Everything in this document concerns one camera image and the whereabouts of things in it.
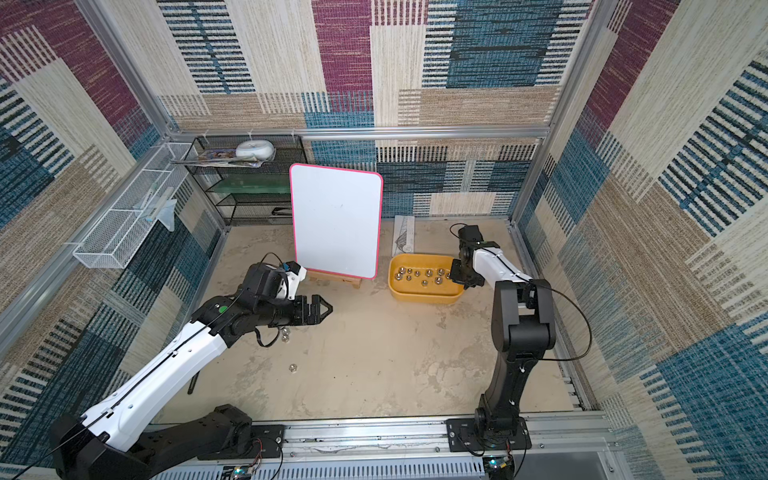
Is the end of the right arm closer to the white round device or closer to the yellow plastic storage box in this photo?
the yellow plastic storage box

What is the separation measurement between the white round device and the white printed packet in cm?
51

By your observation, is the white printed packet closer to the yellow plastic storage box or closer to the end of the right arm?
the yellow plastic storage box

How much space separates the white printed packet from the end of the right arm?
0.26 m

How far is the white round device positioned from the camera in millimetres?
898

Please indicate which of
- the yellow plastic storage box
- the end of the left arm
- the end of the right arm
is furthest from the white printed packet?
the end of the left arm

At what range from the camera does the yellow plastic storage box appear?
98cm

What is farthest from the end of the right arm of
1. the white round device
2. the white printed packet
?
the white round device

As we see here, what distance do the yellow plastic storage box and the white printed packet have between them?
3 centimetres

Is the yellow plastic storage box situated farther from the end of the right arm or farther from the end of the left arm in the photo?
the end of the left arm

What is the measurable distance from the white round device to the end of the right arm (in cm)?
61

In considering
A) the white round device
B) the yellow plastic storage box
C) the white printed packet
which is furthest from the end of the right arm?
the white round device

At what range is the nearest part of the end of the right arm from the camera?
728 millimetres
